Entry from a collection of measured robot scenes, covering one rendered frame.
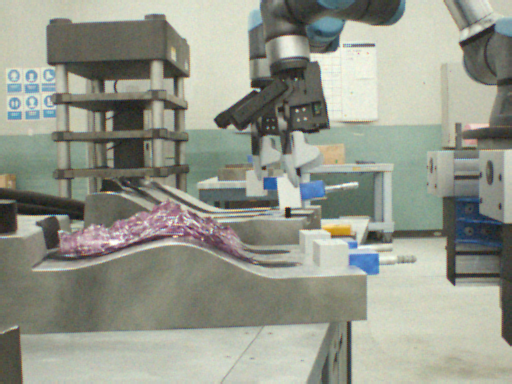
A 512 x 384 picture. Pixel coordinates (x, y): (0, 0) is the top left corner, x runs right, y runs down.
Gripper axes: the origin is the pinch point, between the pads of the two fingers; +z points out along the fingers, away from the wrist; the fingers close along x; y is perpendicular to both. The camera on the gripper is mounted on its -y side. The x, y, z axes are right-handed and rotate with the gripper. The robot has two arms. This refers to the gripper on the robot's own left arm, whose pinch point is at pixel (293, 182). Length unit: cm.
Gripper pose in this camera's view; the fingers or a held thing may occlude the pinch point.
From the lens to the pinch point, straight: 111.5
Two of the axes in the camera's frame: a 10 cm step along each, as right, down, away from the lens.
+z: 1.3, 9.9, -1.1
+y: 9.7, -1.5, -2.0
